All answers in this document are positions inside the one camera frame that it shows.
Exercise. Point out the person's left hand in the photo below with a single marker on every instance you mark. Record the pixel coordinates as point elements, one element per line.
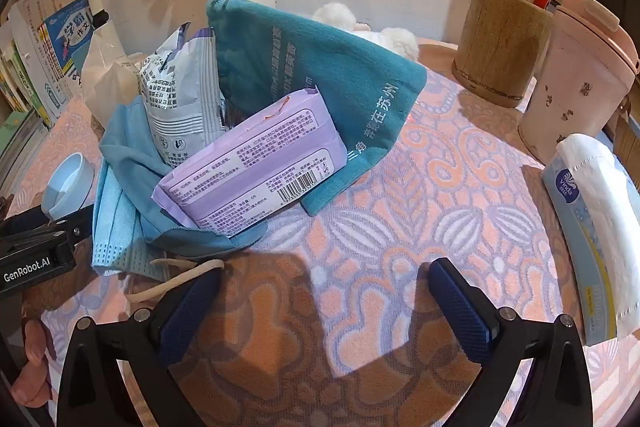
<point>37,357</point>

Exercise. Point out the clear plastic bag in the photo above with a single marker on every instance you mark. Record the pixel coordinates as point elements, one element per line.
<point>107,77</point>

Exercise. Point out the white and purple packet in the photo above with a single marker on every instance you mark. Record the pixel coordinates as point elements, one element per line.
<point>175,97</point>

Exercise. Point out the blue-grey cloth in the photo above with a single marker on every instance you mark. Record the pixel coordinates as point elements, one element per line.
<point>127,147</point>

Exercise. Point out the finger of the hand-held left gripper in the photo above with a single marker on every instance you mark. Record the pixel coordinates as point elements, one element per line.
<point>77,224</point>

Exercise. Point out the blue tissue pack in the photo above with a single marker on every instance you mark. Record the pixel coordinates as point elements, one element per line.
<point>595,217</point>

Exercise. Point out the pink lidded cup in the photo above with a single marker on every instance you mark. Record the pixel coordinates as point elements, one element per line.
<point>575,97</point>

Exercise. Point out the purple wet wipe packet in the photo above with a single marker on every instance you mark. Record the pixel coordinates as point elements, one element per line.
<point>250,167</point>

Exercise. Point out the light blue tape roll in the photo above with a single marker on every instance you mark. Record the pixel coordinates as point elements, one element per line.
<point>55,201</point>

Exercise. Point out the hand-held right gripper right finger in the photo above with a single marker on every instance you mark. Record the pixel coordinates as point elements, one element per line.
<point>462,314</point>

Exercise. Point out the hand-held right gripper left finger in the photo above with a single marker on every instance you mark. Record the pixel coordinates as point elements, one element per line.
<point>185,314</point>

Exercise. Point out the orange patterned tablecloth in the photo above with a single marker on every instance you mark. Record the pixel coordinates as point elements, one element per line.
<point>400,207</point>

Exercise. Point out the white plush toy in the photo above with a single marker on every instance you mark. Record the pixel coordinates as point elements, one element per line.
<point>400,42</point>

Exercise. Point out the row of books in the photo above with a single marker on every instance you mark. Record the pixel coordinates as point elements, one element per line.
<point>65,47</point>

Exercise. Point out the stack of green booklets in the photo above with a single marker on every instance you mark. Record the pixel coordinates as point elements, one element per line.
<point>17,137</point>

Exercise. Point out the light blue face mask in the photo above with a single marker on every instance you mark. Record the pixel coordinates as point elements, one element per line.
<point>117,227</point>

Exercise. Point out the wooden pen holder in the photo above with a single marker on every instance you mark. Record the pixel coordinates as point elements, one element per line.
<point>500,47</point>

